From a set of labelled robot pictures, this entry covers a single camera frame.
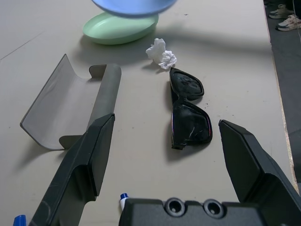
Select white marker with blue cap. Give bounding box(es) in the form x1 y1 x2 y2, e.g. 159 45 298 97
13 214 29 226
119 192 130 211

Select white tissue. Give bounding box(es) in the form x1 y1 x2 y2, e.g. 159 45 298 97
145 37 177 70

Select white sneaker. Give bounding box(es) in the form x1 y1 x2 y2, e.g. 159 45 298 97
269 3 294 19
275 14 301 32

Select grey glasses case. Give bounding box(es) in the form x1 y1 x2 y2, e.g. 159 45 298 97
20 53 122 151

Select blue plate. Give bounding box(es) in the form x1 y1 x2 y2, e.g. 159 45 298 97
90 0 177 18

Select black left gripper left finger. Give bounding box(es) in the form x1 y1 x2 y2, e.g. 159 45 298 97
28 113 116 226

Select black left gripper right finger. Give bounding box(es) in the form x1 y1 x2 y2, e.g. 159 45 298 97
218 119 301 226

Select green plate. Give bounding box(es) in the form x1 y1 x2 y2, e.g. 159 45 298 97
82 11 159 45

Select black sunglasses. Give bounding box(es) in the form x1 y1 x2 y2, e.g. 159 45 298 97
169 67 214 150

